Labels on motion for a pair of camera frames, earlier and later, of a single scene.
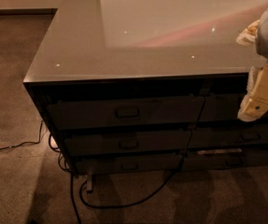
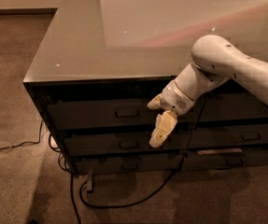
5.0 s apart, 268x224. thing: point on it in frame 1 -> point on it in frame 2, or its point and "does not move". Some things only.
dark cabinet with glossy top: (150, 79) does not move
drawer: (128, 164) does not move
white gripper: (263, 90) -> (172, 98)
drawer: (126, 113) does not move
